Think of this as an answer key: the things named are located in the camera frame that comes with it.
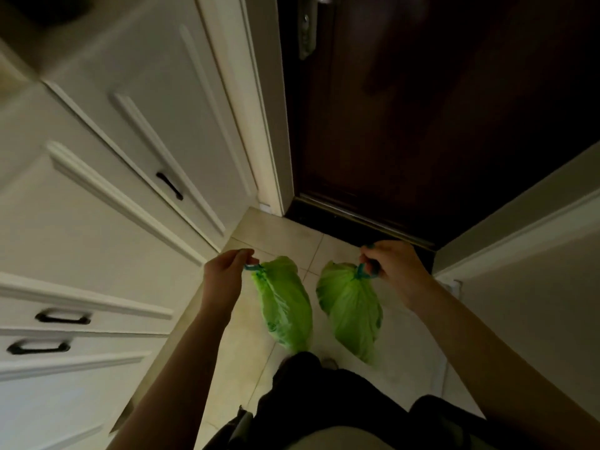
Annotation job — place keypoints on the person's left hand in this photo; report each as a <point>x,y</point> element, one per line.
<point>224,282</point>

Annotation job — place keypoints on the person's right hand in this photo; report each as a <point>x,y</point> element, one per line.
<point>402,271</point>

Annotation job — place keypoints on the person's left forearm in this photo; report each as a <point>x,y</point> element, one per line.
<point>176,393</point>

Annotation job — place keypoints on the dark brown entrance door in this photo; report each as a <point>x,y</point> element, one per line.
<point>436,112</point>

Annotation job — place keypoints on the green plastic garbage bag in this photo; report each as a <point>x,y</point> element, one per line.
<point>285,306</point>
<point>354,311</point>

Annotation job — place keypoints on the person's right fingers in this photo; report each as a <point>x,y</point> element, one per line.
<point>372,257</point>

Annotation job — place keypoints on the silver door lock plate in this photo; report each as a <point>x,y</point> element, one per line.
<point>307,25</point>

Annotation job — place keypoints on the person's black trousers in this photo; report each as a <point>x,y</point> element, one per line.
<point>328,403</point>

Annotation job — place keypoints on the white door frame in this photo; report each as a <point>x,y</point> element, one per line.
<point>243,103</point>

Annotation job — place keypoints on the person's shoe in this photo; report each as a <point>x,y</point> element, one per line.
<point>329,363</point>

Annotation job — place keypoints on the person's right forearm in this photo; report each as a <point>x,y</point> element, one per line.
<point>497,370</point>

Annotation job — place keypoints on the person's left fingers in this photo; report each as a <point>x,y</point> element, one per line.
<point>247,257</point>

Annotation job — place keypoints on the white cabinet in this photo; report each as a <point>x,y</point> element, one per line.
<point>93,229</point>

